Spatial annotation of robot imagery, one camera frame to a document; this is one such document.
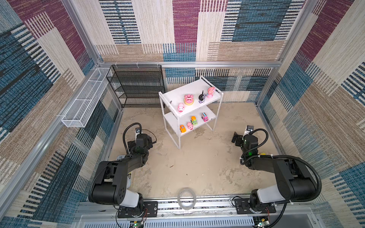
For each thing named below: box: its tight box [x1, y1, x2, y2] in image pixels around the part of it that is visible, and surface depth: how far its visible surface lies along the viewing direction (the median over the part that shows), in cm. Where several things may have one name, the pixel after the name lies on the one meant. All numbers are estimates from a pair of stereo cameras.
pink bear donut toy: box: [183, 94, 195, 106], surface depth 75 cm
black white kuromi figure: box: [198, 90, 206, 104], surface depth 75 cm
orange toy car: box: [179, 124, 187, 133], surface depth 85 cm
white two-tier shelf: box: [158, 75, 224, 150], surface depth 81 cm
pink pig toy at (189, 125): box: [186, 121, 194, 131], surface depth 87 cm
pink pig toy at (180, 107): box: [177, 102, 185, 113], surface depth 73 cm
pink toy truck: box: [201, 112, 210, 123], surface depth 91 cm
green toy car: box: [190, 115, 198, 126], surface depth 89 cm
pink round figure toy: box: [206, 86, 217, 99], surface depth 76 cm
